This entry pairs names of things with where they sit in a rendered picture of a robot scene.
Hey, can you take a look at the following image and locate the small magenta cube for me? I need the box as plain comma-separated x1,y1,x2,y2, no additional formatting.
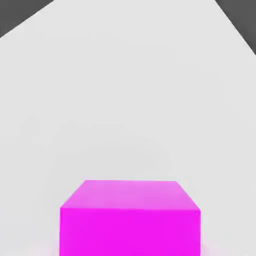
59,179,202,256

